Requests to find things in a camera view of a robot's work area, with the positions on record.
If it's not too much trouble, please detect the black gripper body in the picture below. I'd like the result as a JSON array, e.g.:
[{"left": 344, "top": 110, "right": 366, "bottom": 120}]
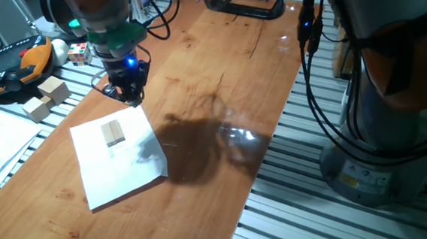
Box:
[{"left": 101, "top": 44, "right": 153, "bottom": 92}]

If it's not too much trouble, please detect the black orange teach pendant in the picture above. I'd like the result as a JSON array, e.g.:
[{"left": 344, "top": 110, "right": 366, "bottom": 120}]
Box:
[{"left": 0, "top": 34, "right": 57, "bottom": 99}]

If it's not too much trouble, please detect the white egg-shaped object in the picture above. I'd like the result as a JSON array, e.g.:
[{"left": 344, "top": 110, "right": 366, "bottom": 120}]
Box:
[{"left": 50, "top": 38, "right": 70, "bottom": 68}]

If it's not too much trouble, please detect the large wooden cube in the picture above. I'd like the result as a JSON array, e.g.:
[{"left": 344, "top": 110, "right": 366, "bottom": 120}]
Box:
[{"left": 37, "top": 74, "right": 73, "bottom": 107}]

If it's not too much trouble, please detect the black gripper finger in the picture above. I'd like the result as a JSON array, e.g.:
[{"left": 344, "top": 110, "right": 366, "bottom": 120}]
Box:
[
  {"left": 128, "top": 82, "right": 148, "bottom": 109},
  {"left": 102, "top": 83, "right": 131, "bottom": 105}
]

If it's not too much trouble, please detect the Rubik's cube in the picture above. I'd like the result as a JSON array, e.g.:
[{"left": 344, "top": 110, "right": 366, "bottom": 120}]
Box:
[{"left": 67, "top": 41, "right": 93, "bottom": 68}]

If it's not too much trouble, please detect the small wooden block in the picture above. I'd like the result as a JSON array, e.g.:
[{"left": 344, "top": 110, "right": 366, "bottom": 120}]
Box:
[{"left": 40, "top": 95, "right": 56, "bottom": 111}]

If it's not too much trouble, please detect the black clamp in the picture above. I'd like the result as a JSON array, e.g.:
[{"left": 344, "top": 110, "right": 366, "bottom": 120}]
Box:
[{"left": 197, "top": 0, "right": 287, "bottom": 26}]

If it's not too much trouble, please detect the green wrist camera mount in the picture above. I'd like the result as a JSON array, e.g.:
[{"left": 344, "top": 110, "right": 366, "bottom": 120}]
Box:
[{"left": 86, "top": 20, "right": 149, "bottom": 52}]

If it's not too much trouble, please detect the glossy brown wooden board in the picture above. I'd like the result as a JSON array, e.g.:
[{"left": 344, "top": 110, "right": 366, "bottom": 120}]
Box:
[{"left": 0, "top": 0, "right": 339, "bottom": 239}]

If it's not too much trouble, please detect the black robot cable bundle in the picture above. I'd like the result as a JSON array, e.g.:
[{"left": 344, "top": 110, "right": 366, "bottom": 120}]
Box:
[{"left": 129, "top": 0, "right": 427, "bottom": 186}]

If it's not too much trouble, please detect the white paper sheet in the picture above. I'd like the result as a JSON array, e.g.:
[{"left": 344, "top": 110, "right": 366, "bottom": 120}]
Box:
[{"left": 68, "top": 104, "right": 171, "bottom": 212}]

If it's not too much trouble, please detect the medium wooden cube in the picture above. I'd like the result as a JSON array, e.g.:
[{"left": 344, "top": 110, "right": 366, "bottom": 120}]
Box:
[{"left": 21, "top": 95, "right": 52, "bottom": 125}]

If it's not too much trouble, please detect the flat wooden block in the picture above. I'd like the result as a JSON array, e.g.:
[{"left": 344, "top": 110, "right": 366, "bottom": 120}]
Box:
[
  {"left": 100, "top": 121, "right": 117, "bottom": 148},
  {"left": 108, "top": 118, "right": 126, "bottom": 145}
]

